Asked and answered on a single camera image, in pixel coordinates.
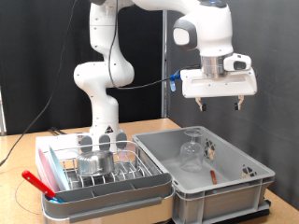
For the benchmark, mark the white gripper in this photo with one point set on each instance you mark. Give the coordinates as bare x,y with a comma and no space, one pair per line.
218,87

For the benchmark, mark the light blue plate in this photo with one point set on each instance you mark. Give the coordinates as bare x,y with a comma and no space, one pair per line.
59,171

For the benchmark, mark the white dish drying rack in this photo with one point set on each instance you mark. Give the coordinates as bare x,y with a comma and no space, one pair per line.
109,199

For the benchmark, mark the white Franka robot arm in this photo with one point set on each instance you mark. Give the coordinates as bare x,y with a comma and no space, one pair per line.
102,74

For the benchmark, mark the grey rubber rack knob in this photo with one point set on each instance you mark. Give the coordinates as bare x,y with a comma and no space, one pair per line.
104,142
86,143
121,140

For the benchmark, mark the brown wooden spoon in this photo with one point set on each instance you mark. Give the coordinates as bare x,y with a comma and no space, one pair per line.
213,177

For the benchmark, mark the grey plastic crate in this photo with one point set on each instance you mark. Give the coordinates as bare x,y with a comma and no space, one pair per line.
218,199

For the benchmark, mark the metal frame strip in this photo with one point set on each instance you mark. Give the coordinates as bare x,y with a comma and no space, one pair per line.
2,118

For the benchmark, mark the pink plate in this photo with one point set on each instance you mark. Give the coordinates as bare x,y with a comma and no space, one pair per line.
44,169

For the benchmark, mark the stainless steel pot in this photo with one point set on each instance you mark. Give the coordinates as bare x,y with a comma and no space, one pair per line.
95,163

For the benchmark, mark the white plastic tray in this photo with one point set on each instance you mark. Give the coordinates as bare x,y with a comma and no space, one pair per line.
49,143

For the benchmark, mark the clear wine glass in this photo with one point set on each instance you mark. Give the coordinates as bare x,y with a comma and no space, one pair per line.
190,155

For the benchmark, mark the dark grey backdrop curtain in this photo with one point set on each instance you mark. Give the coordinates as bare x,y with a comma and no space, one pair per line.
274,140

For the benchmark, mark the blue utensil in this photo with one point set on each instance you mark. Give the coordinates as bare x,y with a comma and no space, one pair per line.
56,199

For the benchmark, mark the metal background pole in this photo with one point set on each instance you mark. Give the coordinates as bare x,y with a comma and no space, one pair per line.
164,46

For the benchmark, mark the black backdrop curtain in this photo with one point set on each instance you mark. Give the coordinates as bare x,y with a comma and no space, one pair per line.
25,46

